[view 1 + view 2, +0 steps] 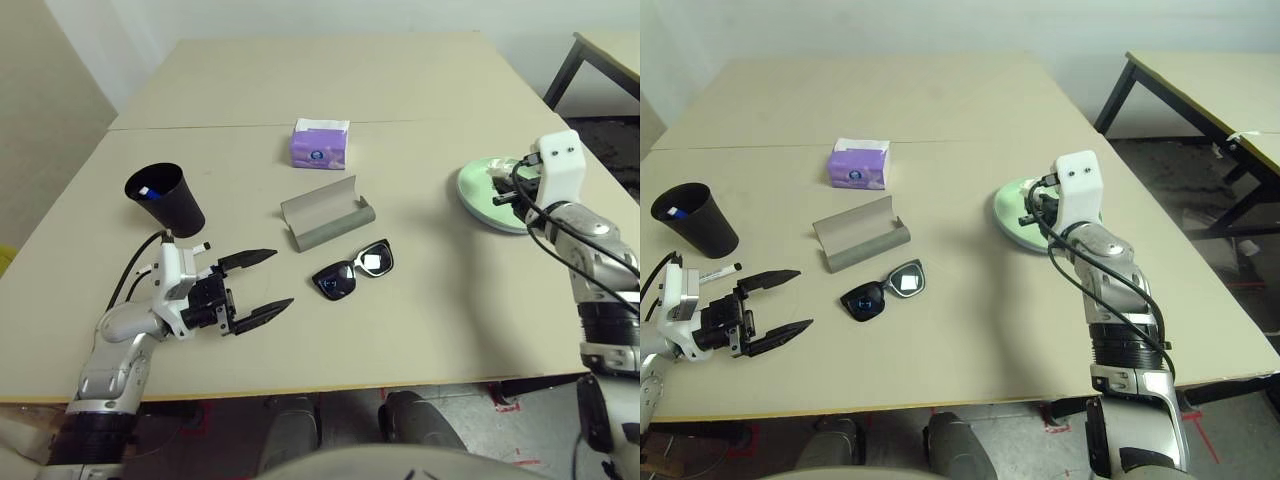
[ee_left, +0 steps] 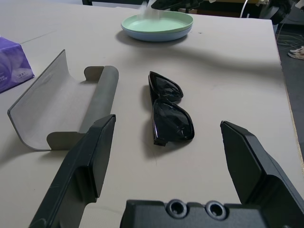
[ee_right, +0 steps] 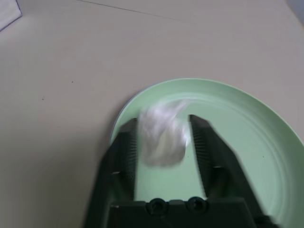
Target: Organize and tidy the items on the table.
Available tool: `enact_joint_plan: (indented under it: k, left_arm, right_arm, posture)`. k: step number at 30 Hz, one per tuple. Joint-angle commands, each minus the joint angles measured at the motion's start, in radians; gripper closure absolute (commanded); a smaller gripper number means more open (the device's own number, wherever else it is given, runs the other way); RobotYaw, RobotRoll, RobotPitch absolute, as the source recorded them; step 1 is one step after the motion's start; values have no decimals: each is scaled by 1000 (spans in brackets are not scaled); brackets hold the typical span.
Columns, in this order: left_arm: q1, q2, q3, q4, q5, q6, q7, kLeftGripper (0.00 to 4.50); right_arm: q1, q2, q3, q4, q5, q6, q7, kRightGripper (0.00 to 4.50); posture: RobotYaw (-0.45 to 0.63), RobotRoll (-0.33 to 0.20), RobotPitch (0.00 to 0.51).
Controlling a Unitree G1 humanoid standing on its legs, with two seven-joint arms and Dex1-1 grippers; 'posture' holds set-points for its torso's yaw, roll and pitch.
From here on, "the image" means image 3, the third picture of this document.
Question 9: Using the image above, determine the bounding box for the light green plastic plate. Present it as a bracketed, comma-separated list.
[110, 78, 304, 228]

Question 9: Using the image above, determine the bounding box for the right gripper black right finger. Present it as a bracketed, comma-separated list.
[189, 114, 280, 228]

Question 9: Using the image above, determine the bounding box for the white tissue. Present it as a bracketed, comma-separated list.
[139, 99, 190, 167]

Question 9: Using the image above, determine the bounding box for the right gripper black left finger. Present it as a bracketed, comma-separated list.
[84, 117, 139, 228]

